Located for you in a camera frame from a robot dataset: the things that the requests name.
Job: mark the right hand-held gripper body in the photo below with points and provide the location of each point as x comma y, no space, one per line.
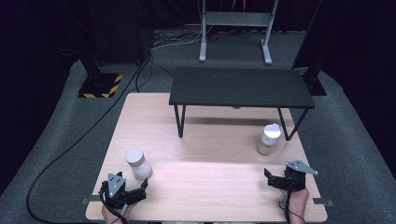
295,182

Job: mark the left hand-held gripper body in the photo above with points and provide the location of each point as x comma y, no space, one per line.
116,194

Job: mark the jar of white powder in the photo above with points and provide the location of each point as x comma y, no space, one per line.
137,163

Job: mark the jar of beige powder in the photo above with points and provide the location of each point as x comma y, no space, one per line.
268,140

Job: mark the person's left hand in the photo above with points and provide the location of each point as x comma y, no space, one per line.
109,216

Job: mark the person's right hand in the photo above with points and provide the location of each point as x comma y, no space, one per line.
297,205

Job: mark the grey tape strip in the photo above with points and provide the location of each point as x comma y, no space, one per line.
323,202
90,199

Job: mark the black stand with striped base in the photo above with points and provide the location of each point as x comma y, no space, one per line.
99,85

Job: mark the grey metal stand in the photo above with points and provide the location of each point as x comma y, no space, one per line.
236,19

